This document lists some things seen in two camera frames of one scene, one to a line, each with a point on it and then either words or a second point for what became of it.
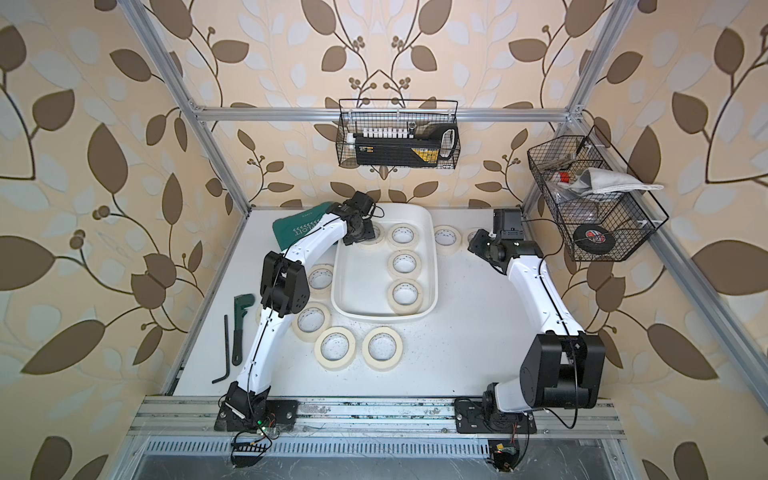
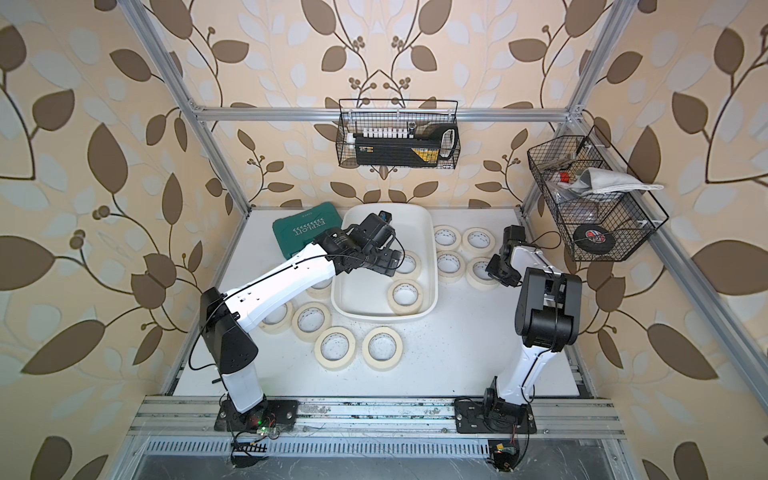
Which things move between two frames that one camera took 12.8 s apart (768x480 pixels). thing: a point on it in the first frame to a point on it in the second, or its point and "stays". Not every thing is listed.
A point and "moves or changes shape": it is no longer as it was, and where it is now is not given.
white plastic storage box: [360, 284] stays
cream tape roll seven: [334, 346] to [477, 276]
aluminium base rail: [195, 418] stays
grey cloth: [600, 180] stays
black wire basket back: [398, 134] stays
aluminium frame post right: [594, 69] stays
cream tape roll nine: [403, 235] to [450, 266]
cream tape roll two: [404, 295] stays
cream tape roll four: [311, 322] stays
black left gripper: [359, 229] to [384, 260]
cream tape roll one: [382, 346] stays
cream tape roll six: [368, 243] moves or changes shape
